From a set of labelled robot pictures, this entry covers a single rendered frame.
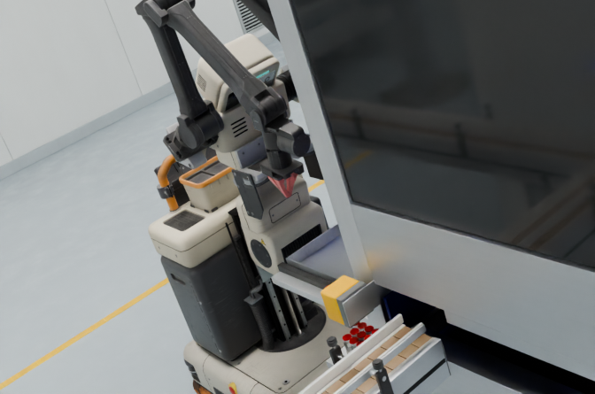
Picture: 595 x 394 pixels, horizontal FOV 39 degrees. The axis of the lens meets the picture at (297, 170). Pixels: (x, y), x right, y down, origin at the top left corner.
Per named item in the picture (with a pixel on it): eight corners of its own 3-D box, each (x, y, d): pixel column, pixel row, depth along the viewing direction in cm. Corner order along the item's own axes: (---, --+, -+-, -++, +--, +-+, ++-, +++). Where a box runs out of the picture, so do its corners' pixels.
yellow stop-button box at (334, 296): (374, 310, 177) (366, 281, 174) (350, 328, 173) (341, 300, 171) (351, 300, 183) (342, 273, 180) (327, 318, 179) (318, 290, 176)
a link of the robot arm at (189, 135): (154, -20, 216) (123, -4, 211) (184, -19, 206) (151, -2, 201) (211, 128, 237) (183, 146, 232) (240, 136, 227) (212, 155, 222)
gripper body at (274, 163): (285, 181, 203) (279, 156, 200) (259, 169, 211) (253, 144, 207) (305, 169, 207) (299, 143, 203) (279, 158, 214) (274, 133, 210)
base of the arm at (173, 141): (195, 121, 245) (161, 139, 239) (200, 108, 238) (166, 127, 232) (212, 144, 244) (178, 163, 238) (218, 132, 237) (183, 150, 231)
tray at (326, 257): (452, 249, 205) (448, 236, 203) (377, 305, 192) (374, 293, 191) (359, 220, 231) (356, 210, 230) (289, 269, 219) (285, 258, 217)
